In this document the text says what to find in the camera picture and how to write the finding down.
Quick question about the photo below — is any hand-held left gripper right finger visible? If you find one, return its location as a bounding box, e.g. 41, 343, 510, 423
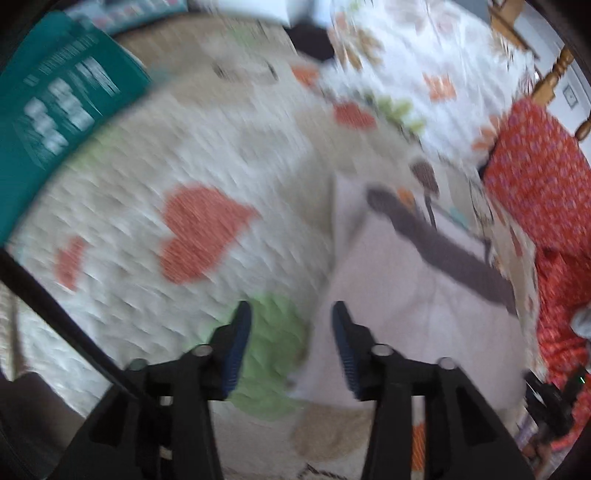
331, 300, 539, 480

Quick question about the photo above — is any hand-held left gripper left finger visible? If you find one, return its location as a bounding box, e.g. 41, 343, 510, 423
55, 300, 254, 480

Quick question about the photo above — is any white cloth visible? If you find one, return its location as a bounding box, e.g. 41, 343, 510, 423
288, 173, 536, 409

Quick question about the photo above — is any dark grey cloth strip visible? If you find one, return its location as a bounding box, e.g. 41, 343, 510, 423
366, 185, 519, 317

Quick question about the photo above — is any heart print quilted blanket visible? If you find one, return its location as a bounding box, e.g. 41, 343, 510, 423
0, 14, 541, 480

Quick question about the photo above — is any red patterned cloth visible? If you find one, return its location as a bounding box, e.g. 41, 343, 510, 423
480, 98, 591, 393

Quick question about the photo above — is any teal printed box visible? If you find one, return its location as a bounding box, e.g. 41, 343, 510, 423
0, 11, 155, 247

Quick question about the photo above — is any white floral pillow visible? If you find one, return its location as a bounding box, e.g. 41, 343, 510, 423
318, 0, 548, 162

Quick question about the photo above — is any dark cloth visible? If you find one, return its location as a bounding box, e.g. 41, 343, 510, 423
283, 25, 337, 62

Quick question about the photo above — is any light blue patterned package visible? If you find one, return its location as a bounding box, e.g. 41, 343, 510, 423
62, 0, 191, 35

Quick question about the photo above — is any black strap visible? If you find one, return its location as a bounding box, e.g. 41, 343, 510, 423
0, 248, 141, 400

